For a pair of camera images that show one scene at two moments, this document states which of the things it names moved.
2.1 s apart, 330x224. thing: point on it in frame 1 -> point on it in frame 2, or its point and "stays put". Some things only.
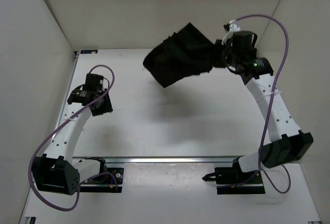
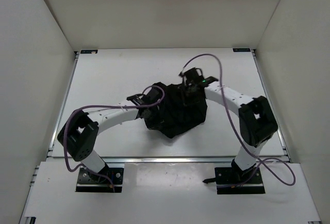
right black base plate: [227, 178] stays put
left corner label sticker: [89, 51] stays put
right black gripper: [219, 46] -> [185, 86]
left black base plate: [109, 181] stays put
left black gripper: [107, 106] -> [151, 124]
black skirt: [185, 52] -> [173, 115]
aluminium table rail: [160, 160] stays put
